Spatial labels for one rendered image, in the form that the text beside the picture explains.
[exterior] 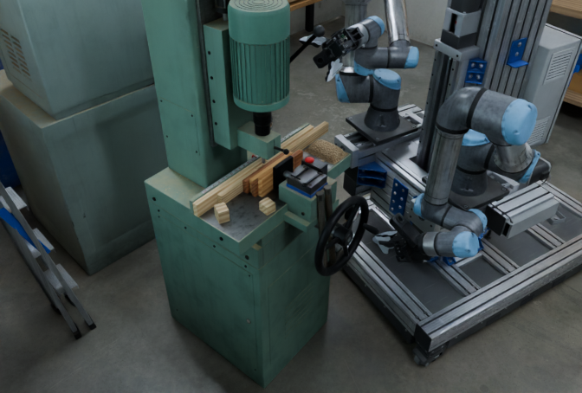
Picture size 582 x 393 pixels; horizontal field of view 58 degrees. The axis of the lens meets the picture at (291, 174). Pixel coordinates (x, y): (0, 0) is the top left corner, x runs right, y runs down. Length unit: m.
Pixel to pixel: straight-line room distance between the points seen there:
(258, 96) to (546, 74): 1.13
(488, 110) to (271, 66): 0.60
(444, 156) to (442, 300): 0.97
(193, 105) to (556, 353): 1.89
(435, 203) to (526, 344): 1.14
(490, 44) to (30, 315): 2.29
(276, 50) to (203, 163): 0.55
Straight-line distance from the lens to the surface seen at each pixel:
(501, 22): 1.95
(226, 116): 1.73
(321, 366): 2.40
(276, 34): 1.51
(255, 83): 1.56
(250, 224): 1.64
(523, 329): 2.72
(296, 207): 1.69
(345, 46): 1.68
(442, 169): 1.62
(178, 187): 1.98
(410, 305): 2.35
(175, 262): 2.21
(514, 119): 1.46
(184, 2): 1.62
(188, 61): 1.70
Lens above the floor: 2.01
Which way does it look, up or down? 37 degrees down
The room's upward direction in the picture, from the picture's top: straight up
